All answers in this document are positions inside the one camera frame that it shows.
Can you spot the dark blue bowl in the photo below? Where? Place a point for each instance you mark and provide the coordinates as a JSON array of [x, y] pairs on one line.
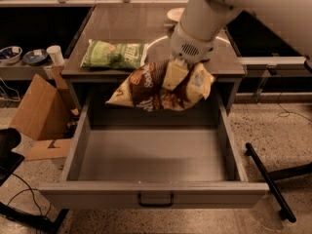
[[35, 57]]

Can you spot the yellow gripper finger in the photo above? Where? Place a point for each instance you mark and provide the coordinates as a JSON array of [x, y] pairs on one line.
[[177, 70], [200, 83]]

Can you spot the blue patterned bowl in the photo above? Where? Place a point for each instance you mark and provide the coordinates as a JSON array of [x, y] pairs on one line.
[[10, 55]]

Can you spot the grey open drawer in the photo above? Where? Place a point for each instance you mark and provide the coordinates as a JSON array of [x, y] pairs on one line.
[[118, 152]]

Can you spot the brown chip bag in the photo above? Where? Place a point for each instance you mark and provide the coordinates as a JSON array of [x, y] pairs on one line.
[[143, 89]]

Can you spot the white bowl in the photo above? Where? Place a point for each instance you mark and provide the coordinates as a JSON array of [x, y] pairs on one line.
[[175, 14]]

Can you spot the brown cardboard box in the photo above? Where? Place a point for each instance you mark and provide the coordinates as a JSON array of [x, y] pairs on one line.
[[44, 115]]

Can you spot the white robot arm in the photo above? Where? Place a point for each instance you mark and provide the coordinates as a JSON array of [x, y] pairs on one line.
[[201, 21]]

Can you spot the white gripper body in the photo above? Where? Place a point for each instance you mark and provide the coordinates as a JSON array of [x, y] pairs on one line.
[[188, 48]]

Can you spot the green chip bag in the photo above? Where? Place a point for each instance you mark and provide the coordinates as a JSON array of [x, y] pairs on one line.
[[102, 54]]

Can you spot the white paper cup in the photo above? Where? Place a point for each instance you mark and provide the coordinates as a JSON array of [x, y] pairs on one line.
[[55, 54]]

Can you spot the grey cabinet counter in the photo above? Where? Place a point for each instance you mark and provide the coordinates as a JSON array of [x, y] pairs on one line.
[[143, 23]]

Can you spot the black chair base leg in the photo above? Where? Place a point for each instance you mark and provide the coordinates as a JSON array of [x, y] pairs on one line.
[[270, 177]]

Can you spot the black drawer handle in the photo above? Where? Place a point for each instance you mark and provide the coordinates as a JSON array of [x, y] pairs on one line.
[[152, 200]]

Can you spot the black device at left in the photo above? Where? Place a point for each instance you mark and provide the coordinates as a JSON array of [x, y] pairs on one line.
[[9, 160]]

